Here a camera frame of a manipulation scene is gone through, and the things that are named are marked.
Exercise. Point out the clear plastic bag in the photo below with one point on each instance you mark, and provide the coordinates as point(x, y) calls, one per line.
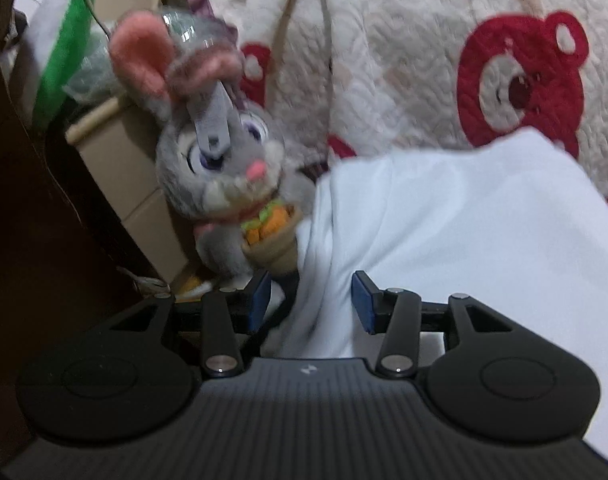
point(91, 75)

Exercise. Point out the grey plush rabbit toy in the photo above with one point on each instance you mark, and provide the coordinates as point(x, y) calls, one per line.
point(208, 170)

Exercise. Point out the green plastic sheet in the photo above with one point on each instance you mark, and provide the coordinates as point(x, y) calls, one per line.
point(63, 55)

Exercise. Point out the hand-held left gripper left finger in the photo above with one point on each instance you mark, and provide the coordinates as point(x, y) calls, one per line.
point(261, 300)

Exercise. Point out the white long-sleeve shirt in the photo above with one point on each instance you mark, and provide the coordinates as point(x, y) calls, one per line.
point(459, 260)

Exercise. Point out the dark wooden cabinet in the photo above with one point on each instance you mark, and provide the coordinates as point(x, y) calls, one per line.
point(33, 210)

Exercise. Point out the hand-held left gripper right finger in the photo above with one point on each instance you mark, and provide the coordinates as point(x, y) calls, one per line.
point(361, 305)

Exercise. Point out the red bear print quilt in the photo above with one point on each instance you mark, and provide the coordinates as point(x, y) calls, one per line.
point(409, 60)

